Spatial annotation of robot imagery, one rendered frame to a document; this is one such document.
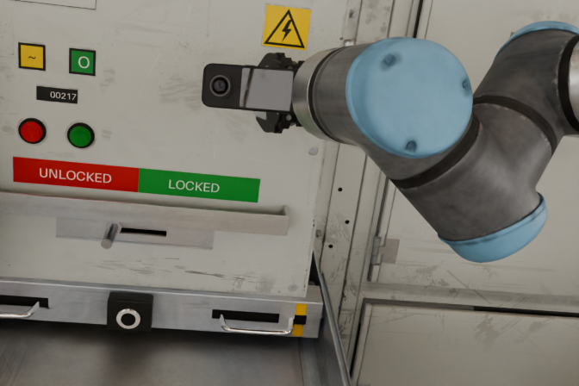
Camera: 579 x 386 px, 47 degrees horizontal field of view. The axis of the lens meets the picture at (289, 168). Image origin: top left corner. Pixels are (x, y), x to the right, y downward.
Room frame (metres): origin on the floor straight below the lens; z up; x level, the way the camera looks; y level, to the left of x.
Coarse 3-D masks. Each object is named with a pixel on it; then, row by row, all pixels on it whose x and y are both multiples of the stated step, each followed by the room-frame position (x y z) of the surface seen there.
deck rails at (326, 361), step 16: (320, 288) 0.90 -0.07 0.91; (320, 336) 0.84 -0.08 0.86; (304, 352) 0.81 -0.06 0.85; (320, 352) 0.81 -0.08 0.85; (336, 352) 0.73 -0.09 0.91; (304, 368) 0.77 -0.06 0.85; (320, 368) 0.78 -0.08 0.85; (336, 368) 0.71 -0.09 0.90; (304, 384) 0.74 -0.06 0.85; (320, 384) 0.74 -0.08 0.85; (336, 384) 0.70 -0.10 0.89
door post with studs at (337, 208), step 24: (360, 0) 1.06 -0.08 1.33; (384, 0) 1.07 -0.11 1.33; (360, 24) 1.06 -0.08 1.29; (384, 24) 1.07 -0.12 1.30; (336, 144) 1.06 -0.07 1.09; (336, 168) 1.06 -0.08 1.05; (360, 168) 1.07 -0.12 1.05; (336, 192) 1.06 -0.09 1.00; (336, 216) 1.06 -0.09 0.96; (336, 240) 1.06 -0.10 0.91; (336, 264) 1.06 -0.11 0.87; (336, 288) 1.07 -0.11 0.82; (336, 312) 1.07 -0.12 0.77
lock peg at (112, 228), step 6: (108, 222) 0.80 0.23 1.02; (114, 222) 0.80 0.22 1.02; (108, 228) 0.78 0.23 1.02; (114, 228) 0.78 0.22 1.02; (120, 228) 0.80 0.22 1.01; (108, 234) 0.76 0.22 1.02; (114, 234) 0.77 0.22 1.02; (102, 240) 0.75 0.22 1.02; (108, 240) 0.75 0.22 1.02; (108, 246) 0.75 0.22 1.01
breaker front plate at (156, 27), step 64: (0, 0) 0.79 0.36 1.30; (128, 0) 0.80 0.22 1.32; (192, 0) 0.81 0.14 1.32; (256, 0) 0.82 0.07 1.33; (320, 0) 0.83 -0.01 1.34; (0, 64) 0.79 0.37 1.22; (64, 64) 0.80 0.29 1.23; (128, 64) 0.80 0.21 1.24; (192, 64) 0.81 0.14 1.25; (256, 64) 0.82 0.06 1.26; (0, 128) 0.79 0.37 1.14; (64, 128) 0.80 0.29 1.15; (128, 128) 0.81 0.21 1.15; (192, 128) 0.81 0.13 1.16; (256, 128) 0.82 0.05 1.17; (64, 192) 0.80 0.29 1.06; (128, 192) 0.81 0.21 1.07; (0, 256) 0.79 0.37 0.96; (64, 256) 0.80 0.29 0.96; (128, 256) 0.81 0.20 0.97; (192, 256) 0.82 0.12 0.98; (256, 256) 0.83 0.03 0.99
